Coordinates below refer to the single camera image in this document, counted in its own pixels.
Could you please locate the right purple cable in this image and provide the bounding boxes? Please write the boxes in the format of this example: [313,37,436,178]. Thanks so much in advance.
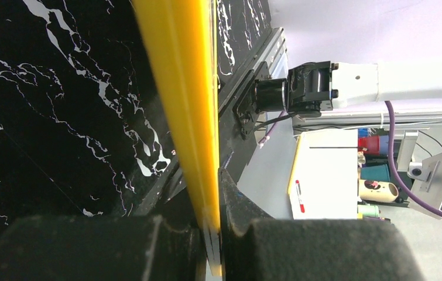
[257,100,442,227]

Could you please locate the spare whiteboard with marker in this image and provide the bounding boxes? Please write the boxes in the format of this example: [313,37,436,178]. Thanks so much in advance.
[287,129,358,220]

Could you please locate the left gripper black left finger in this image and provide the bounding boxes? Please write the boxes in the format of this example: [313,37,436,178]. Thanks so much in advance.
[0,215,205,280]

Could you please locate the yellow-framed whiteboard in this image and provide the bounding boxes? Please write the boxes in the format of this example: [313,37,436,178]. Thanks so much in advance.
[131,0,221,231]

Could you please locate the aluminium frame rail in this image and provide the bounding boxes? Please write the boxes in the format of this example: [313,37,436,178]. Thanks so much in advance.
[217,27,442,129]

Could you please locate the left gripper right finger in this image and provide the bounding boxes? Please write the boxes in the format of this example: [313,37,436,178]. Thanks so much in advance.
[218,169,424,280]

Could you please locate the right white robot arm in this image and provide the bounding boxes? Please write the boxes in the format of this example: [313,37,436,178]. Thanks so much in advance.
[252,61,442,118]

